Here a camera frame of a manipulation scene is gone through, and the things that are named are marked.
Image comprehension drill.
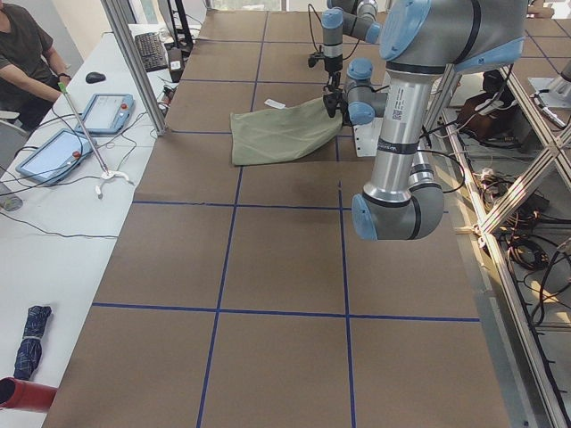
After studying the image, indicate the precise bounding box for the red fire extinguisher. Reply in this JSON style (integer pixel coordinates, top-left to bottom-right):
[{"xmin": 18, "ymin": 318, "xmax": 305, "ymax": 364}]
[{"xmin": 1, "ymin": 377, "xmax": 58, "ymax": 413}]

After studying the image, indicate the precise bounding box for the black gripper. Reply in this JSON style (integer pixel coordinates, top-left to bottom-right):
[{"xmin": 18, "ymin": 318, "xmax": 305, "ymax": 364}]
[
  {"xmin": 322, "ymin": 74, "xmax": 346, "ymax": 118},
  {"xmin": 308, "ymin": 52, "xmax": 343, "ymax": 78}
]

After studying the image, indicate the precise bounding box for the far grey teach pendant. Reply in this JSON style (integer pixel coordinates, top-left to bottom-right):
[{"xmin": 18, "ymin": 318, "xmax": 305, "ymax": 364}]
[{"xmin": 80, "ymin": 94, "xmax": 134, "ymax": 136}]

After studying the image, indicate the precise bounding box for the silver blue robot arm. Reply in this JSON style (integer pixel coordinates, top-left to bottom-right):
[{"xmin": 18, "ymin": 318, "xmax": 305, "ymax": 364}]
[
  {"xmin": 308, "ymin": 0, "xmax": 382, "ymax": 93},
  {"xmin": 322, "ymin": 1, "xmax": 527, "ymax": 240}
]

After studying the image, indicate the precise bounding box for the arm mounting base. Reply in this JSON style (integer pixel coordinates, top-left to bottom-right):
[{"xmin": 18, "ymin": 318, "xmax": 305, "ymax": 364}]
[{"xmin": 528, "ymin": 62, "xmax": 570, "ymax": 109}]

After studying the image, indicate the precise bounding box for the black computer mouse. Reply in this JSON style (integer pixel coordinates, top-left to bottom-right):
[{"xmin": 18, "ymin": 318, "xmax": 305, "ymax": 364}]
[{"xmin": 85, "ymin": 71, "xmax": 106, "ymax": 84}]

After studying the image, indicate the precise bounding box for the near grey teach pendant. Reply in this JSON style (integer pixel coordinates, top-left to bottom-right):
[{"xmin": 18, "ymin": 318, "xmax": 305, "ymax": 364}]
[{"xmin": 16, "ymin": 129, "xmax": 92, "ymax": 185}]

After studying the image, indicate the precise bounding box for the pink reacher grabber stick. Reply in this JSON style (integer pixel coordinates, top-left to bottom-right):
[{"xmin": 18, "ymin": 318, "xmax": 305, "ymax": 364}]
[{"xmin": 58, "ymin": 82, "xmax": 135, "ymax": 200}]

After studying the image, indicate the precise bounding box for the folded dark blue umbrella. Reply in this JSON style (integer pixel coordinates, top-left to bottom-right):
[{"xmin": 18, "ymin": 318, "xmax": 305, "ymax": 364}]
[{"xmin": 12, "ymin": 305, "xmax": 52, "ymax": 381}]

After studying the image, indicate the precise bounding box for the black computer keyboard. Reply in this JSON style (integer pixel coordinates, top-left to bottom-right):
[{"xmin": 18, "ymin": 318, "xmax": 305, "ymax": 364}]
[{"xmin": 134, "ymin": 32, "xmax": 168, "ymax": 72}]

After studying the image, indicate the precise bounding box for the aluminium frame post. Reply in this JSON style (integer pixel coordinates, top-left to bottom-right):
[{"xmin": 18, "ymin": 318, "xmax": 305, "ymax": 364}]
[{"xmin": 101, "ymin": 0, "xmax": 167, "ymax": 136}]

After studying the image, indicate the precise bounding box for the seated person in grey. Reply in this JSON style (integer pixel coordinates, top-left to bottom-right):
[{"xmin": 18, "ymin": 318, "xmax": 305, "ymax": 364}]
[{"xmin": 1, "ymin": 2, "xmax": 71, "ymax": 131}]

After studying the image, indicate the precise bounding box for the aluminium truss frame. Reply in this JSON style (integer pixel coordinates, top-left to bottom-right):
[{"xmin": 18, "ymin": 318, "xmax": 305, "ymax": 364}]
[{"xmin": 427, "ymin": 66, "xmax": 571, "ymax": 428}]

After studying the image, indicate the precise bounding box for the white power strip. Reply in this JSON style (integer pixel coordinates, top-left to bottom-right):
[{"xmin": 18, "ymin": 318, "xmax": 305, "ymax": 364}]
[{"xmin": 475, "ymin": 89, "xmax": 518, "ymax": 116}]

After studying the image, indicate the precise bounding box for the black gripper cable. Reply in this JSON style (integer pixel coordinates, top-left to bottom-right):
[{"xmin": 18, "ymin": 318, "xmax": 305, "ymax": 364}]
[
  {"xmin": 414, "ymin": 119, "xmax": 467, "ymax": 193},
  {"xmin": 306, "ymin": 3, "xmax": 363, "ymax": 63}
]

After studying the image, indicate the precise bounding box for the olive green long-sleeve shirt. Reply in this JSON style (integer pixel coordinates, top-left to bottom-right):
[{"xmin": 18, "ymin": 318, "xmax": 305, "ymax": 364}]
[{"xmin": 230, "ymin": 98, "xmax": 343, "ymax": 166}]

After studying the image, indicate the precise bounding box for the white paper clothing tag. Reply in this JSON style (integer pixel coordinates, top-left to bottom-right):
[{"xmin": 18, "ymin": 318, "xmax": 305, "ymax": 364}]
[{"xmin": 264, "ymin": 99, "xmax": 286, "ymax": 110}]

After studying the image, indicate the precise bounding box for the grey teach pendant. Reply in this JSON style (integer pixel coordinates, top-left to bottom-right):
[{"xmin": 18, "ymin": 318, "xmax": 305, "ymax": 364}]
[
  {"xmin": 80, "ymin": 94, "xmax": 134, "ymax": 136},
  {"xmin": 16, "ymin": 129, "xmax": 92, "ymax": 185}
]

